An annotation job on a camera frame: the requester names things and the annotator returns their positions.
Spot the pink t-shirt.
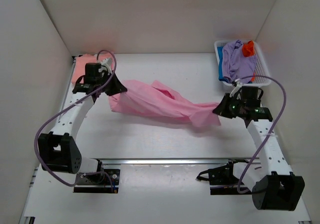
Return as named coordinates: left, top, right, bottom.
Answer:
left=108, top=80, right=221, bottom=127

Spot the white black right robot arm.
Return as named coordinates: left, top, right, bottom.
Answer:
left=213, top=86, right=305, bottom=211

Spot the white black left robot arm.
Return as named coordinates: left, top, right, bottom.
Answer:
left=37, top=58, right=127, bottom=183

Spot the folded salmon t-shirt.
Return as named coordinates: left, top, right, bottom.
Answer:
left=71, top=54, right=97, bottom=85

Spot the lavender t-shirt in basket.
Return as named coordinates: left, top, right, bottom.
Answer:
left=227, top=40, right=257, bottom=84

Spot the orange garment in basket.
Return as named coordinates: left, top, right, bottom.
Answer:
left=242, top=41, right=255, bottom=58

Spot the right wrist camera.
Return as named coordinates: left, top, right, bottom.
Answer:
left=229, top=79, right=243, bottom=97

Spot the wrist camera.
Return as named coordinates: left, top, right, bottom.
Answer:
left=229, top=79, right=243, bottom=97
left=98, top=58, right=113, bottom=72

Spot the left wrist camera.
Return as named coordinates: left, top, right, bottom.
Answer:
left=98, top=58, right=113, bottom=72

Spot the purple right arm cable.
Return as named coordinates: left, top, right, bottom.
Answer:
left=231, top=75, right=287, bottom=194

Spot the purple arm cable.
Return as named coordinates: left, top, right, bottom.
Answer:
left=33, top=49, right=118, bottom=187
left=231, top=75, right=287, bottom=194

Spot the aluminium table edge rail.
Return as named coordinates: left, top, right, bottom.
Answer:
left=102, top=158, right=249, bottom=165

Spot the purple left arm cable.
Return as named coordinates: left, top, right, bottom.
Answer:
left=33, top=49, right=118, bottom=187

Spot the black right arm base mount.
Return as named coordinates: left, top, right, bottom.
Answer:
left=196, top=159, right=251, bottom=196

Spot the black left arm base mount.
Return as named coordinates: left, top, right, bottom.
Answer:
left=73, top=160, right=121, bottom=194

